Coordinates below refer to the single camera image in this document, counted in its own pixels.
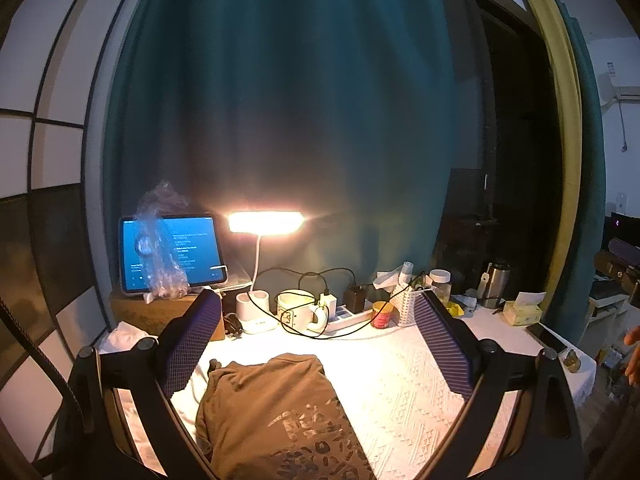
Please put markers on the white usb charger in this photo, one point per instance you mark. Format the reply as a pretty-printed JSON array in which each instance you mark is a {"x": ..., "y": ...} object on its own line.
[{"x": 327, "y": 304}]

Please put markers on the white desk lamp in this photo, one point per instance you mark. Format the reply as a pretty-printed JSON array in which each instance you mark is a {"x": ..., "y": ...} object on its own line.
[{"x": 265, "y": 222}]

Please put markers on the white side cabinet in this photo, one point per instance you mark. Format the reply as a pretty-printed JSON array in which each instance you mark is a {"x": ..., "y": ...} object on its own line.
[{"x": 605, "y": 320}]

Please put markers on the yellow snack packet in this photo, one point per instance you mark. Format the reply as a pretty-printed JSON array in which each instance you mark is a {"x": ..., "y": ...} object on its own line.
[{"x": 452, "y": 308}]

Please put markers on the black power adapter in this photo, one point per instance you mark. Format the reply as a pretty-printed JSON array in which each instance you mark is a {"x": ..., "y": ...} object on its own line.
[{"x": 356, "y": 300}]

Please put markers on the olive green printed t-shirt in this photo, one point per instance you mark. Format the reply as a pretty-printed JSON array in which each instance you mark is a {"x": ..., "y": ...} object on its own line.
[{"x": 270, "y": 400}]

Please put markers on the small brown figurine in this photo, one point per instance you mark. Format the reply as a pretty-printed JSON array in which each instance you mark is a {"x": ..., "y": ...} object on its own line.
[{"x": 573, "y": 361}]

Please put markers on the yellow curtain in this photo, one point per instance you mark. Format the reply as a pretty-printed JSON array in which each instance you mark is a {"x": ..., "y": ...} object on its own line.
[{"x": 560, "y": 160}]

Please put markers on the crumpled white tissue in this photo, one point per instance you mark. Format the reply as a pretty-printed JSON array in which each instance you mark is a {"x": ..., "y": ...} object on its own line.
[{"x": 385, "y": 280}]

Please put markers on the clear plastic bag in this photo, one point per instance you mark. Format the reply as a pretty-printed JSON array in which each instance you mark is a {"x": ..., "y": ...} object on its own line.
[{"x": 160, "y": 260}]

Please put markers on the white garment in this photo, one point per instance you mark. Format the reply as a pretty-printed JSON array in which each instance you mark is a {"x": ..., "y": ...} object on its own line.
[{"x": 122, "y": 337}]

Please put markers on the green tissue box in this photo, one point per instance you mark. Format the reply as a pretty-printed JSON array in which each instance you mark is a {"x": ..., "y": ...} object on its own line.
[{"x": 520, "y": 312}]

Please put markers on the white perforated basket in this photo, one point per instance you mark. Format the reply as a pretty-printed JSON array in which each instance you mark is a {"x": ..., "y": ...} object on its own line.
[{"x": 405, "y": 307}]

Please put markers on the black smartphone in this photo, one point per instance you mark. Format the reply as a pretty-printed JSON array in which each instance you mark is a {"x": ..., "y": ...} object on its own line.
[{"x": 545, "y": 337}]

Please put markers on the white air conditioner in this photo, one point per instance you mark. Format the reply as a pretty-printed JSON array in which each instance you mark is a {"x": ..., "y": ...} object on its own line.
[{"x": 629, "y": 92}]

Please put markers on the white power strip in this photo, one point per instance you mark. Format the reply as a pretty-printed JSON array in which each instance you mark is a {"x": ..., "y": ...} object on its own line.
[{"x": 350, "y": 319}]

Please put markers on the cream cartoon mug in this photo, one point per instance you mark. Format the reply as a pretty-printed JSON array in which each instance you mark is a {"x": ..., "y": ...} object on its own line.
[{"x": 295, "y": 312}]

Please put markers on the brown cardboard box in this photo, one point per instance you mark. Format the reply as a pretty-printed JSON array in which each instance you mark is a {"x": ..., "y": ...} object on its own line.
[{"x": 145, "y": 312}]

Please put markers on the white textured tablecloth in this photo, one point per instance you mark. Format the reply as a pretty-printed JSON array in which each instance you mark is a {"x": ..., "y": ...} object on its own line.
[{"x": 390, "y": 375}]

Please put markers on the tablet with blue screen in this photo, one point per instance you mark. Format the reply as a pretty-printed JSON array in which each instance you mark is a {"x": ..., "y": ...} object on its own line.
[{"x": 195, "y": 250}]

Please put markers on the dark rectangular panel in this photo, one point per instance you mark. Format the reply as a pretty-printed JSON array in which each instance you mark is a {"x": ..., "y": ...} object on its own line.
[{"x": 470, "y": 220}]

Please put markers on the clear plastic jar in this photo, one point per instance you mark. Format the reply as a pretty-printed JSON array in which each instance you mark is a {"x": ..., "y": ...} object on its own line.
[{"x": 440, "y": 287}]

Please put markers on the white panelled sliding door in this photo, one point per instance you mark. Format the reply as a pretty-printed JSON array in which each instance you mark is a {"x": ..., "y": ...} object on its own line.
[{"x": 55, "y": 160}]

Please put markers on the red can yellow lid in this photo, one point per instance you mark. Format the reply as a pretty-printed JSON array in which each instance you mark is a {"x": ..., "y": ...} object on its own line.
[{"x": 383, "y": 316}]

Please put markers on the dark sliding glass door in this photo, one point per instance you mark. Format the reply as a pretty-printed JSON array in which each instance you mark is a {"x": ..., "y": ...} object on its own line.
[{"x": 515, "y": 110}]

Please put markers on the person's right hand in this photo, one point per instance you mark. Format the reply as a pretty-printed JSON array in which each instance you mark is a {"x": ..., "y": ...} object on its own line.
[{"x": 634, "y": 360}]

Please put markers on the steel thermos bottle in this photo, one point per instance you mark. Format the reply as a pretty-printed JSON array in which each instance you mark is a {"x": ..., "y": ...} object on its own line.
[{"x": 495, "y": 285}]

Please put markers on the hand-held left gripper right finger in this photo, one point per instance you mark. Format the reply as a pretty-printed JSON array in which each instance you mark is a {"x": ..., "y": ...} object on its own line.
[{"x": 442, "y": 345}]

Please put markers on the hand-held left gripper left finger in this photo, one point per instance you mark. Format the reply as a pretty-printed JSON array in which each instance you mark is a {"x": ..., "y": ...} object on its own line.
[{"x": 192, "y": 340}]

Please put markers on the teal curtain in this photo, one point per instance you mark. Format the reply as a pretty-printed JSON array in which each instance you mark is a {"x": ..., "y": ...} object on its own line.
[
  {"x": 590, "y": 210},
  {"x": 300, "y": 110}
]

